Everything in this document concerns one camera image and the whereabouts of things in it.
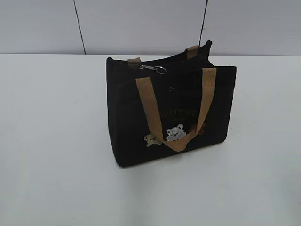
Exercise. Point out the black canvas tote bag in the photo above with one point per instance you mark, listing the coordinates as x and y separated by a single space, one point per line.
168 106

